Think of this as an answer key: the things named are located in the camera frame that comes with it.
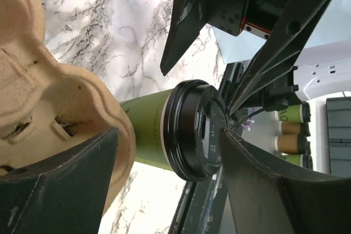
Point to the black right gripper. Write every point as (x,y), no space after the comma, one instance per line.
(287,24)

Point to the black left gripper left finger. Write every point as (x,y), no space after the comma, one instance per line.
(64,193)

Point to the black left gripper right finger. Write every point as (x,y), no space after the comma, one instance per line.
(270,195)

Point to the brown cardboard cup carrier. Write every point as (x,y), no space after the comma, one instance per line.
(48,107)

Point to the black plastic cup lid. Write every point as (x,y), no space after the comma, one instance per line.
(194,113)

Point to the green paper coffee cup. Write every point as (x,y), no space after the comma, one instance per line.
(146,114)

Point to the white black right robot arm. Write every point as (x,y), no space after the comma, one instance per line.
(318,71)

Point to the brown paper cup stack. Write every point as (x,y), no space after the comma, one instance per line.
(291,144)

